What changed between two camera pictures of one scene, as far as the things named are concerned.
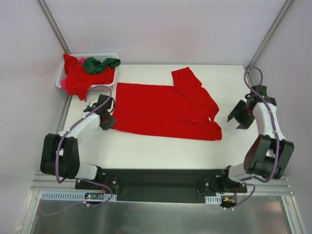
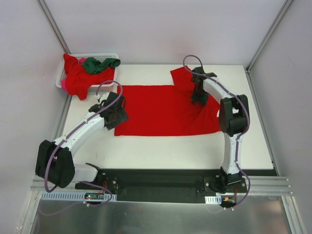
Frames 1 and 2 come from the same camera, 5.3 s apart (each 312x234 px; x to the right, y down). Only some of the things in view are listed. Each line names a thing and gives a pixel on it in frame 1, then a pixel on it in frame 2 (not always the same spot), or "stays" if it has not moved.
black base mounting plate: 162,185 stays
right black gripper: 243,117 → 199,95
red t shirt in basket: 78,81 stays
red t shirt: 181,111 stays
